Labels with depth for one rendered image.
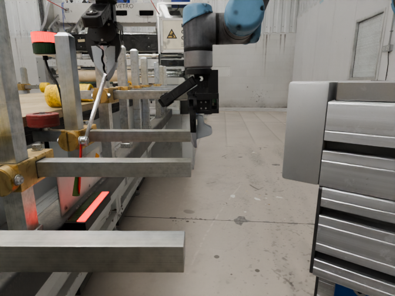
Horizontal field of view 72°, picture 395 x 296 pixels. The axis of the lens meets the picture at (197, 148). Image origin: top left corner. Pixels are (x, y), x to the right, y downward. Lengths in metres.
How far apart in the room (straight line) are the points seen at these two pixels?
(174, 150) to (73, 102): 2.55
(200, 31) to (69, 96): 0.36
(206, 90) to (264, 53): 8.72
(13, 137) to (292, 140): 0.45
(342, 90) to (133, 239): 0.24
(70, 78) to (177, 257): 0.57
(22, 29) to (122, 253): 11.38
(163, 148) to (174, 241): 2.97
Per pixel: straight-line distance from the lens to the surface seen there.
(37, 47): 0.79
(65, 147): 0.76
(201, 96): 0.72
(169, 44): 3.01
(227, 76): 9.30
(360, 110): 0.25
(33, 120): 0.84
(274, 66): 9.46
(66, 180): 0.70
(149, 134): 0.76
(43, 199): 1.03
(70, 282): 1.40
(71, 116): 0.77
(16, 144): 0.56
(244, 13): 0.59
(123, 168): 0.53
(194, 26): 0.73
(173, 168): 0.52
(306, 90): 0.25
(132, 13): 3.44
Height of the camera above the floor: 0.99
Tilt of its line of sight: 14 degrees down
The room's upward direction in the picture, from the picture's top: straight up
